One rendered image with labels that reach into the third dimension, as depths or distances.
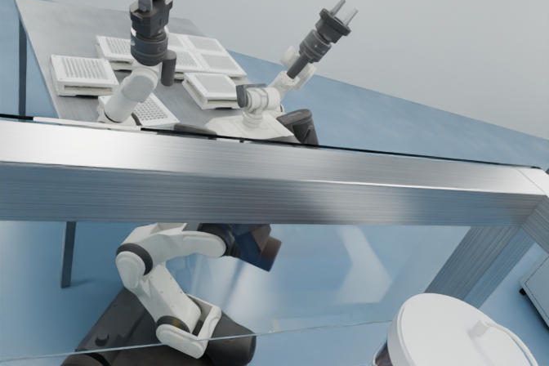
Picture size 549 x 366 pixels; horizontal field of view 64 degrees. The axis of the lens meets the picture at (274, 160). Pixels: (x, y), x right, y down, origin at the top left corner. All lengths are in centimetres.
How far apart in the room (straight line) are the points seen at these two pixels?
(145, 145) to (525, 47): 627
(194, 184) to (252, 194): 6
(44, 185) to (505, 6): 601
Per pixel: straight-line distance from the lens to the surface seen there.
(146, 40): 111
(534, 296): 355
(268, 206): 43
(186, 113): 210
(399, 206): 51
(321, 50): 150
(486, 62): 637
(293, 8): 541
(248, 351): 186
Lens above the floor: 183
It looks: 31 degrees down
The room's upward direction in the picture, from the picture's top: 20 degrees clockwise
